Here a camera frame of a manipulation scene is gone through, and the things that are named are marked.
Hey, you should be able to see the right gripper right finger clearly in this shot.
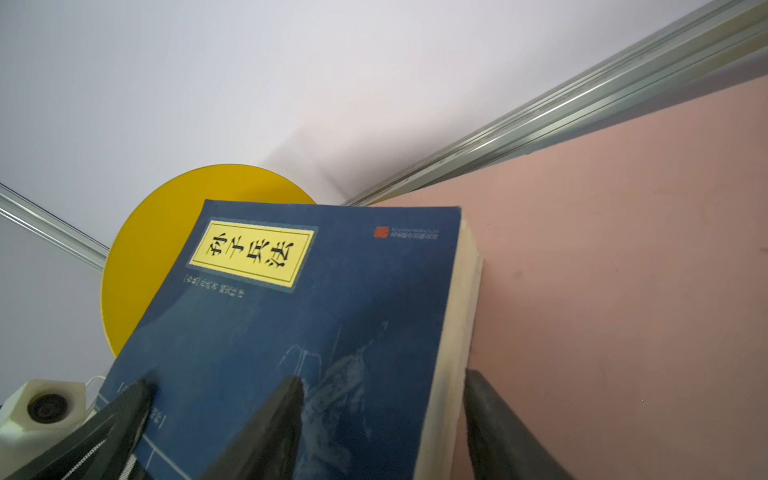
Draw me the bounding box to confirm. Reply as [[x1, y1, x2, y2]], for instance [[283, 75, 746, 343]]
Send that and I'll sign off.
[[463, 369, 573, 480]]

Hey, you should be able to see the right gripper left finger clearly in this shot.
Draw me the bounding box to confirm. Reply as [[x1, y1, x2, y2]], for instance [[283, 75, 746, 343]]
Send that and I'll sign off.
[[202, 376, 304, 479]]

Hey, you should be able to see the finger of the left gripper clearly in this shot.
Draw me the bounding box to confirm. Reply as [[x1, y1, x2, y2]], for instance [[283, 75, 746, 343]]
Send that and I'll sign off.
[[9, 380, 153, 479]]

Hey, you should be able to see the navy blue book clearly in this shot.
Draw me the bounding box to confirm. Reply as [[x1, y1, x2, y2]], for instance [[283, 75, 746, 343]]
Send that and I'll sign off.
[[96, 200, 483, 479]]

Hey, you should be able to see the yellow pink blue bookshelf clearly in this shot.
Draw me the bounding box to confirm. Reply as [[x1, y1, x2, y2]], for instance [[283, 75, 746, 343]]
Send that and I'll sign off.
[[100, 74, 768, 480]]

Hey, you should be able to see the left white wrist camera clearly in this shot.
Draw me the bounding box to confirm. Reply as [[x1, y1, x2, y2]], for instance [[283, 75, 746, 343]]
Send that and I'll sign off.
[[1, 380, 87, 479]]

